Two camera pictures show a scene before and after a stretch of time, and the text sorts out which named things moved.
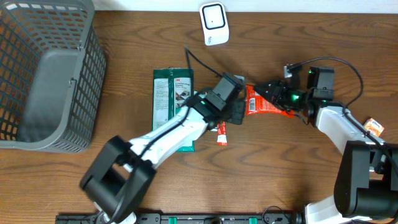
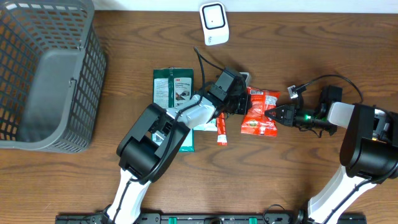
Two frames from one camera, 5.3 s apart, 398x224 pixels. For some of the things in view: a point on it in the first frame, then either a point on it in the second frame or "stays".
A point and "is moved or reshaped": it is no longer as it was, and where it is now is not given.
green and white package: [172, 87] stays
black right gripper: [278, 94] to [289, 117]
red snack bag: [256, 104] is moved or reshaped
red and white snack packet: [222, 139] stays
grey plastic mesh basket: [53, 74] stays
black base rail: [185, 218] stays
